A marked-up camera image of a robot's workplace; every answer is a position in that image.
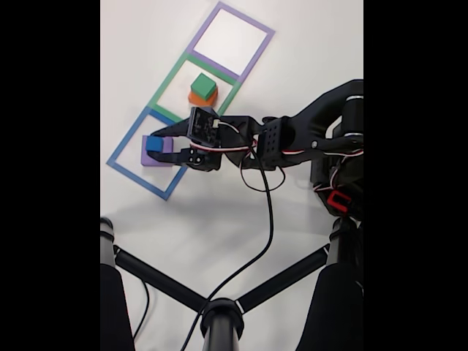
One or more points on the large purple block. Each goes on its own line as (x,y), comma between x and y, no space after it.
(168,146)

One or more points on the small blue block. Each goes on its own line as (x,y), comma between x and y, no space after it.
(154,143)

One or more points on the orange block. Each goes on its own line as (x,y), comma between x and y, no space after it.
(195,98)

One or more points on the green block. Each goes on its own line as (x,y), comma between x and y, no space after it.
(203,86)

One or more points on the green tape square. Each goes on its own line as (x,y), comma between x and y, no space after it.
(174,77)

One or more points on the blue tape square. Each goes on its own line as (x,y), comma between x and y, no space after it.
(120,153)

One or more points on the red table clamp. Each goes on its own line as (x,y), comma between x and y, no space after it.
(331,199)

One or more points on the purple tape square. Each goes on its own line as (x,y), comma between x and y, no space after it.
(245,17)

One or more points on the black tripod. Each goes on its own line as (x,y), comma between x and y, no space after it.
(221,325)

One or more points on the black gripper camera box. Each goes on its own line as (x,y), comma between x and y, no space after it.
(204,126)

